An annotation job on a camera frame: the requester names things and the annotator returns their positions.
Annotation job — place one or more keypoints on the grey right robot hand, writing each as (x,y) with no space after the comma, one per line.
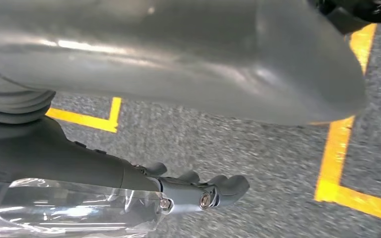
(177,49)

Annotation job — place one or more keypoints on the black glossy robot part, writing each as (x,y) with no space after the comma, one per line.
(358,13)

